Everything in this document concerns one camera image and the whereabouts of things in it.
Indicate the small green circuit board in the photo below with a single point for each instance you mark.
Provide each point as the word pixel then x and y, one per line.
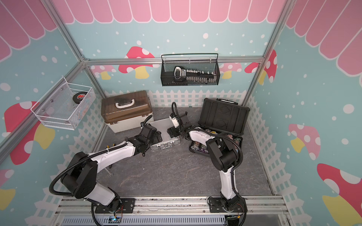
pixel 114 220

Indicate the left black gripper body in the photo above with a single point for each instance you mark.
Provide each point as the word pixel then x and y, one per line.
pixel 155 140

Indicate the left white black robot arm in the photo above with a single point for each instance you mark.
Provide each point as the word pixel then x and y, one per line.
pixel 79 179

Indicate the black plastic poker case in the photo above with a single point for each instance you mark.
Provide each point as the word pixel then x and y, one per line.
pixel 224 117

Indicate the black wire wall basket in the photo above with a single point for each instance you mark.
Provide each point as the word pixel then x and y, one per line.
pixel 190 69

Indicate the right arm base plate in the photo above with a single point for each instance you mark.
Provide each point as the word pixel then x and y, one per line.
pixel 221 204

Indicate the socket bit set holder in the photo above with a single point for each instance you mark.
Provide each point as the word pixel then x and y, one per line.
pixel 186 75

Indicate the black tape roll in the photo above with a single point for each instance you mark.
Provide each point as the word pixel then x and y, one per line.
pixel 78 97

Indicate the aluminium front rail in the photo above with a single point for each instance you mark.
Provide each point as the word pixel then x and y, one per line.
pixel 175 211

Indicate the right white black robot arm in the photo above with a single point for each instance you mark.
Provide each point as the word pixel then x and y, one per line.
pixel 226 156

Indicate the white wire wall basket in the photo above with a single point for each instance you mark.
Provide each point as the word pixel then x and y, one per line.
pixel 56 108

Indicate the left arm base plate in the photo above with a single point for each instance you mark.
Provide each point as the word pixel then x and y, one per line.
pixel 118 206

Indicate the brown lid storage box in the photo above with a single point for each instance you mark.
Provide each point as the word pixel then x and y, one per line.
pixel 126 111

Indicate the silver aluminium poker case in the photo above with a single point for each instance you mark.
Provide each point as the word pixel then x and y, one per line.
pixel 167 141

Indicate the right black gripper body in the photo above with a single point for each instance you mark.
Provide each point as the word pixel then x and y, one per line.
pixel 176 132

